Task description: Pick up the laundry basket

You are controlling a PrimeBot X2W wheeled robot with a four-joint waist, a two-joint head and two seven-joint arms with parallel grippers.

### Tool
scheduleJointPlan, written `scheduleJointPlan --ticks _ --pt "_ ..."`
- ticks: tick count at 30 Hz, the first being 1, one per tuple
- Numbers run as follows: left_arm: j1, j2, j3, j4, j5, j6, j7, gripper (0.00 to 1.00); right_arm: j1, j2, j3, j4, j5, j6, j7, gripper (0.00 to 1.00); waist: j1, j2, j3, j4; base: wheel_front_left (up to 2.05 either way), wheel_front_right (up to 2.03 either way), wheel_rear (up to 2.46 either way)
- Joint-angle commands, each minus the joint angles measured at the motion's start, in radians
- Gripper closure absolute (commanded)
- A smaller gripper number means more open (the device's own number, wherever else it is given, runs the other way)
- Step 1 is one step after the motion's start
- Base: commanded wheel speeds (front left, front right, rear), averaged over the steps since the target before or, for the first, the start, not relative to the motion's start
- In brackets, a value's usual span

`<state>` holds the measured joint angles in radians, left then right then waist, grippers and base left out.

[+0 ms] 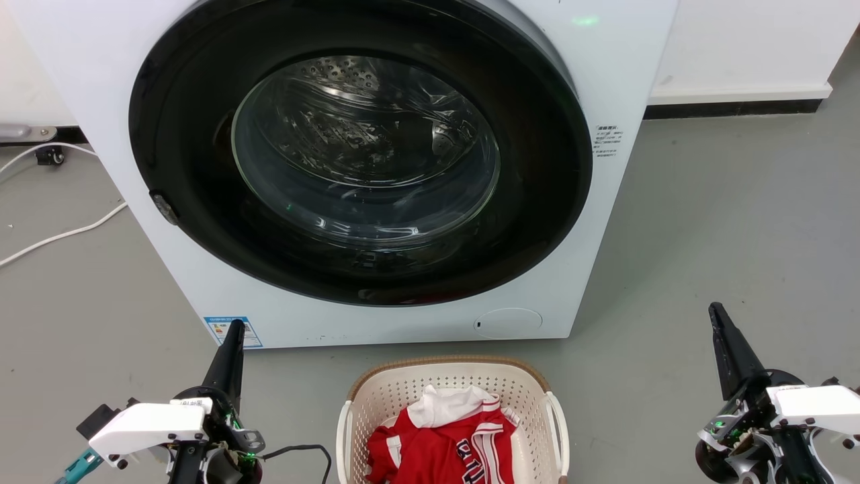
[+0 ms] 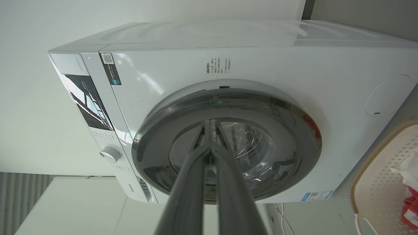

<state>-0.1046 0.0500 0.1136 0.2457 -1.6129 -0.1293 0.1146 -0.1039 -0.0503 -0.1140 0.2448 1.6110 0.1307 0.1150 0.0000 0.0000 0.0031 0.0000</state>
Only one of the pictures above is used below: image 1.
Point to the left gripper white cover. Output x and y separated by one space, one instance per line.
148 427

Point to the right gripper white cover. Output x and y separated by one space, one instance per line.
793 407

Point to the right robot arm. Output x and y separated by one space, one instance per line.
772 464

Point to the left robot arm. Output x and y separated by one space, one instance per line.
195 470

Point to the beige perforated laundry basket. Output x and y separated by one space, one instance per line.
396 393

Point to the blue energy label sticker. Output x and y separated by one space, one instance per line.
228 331

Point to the white front-load washing machine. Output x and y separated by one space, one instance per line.
605 202

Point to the red and white jersey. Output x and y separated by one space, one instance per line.
437 450

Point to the round white filter cover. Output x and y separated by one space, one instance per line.
508 323

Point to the small text sticker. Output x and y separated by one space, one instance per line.
608 141

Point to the black round washer door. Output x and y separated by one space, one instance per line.
537 202

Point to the white and black baseboard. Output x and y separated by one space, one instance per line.
736 99

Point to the small black caster wheel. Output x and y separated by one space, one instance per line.
50 156

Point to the grey metal bar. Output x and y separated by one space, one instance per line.
27 132

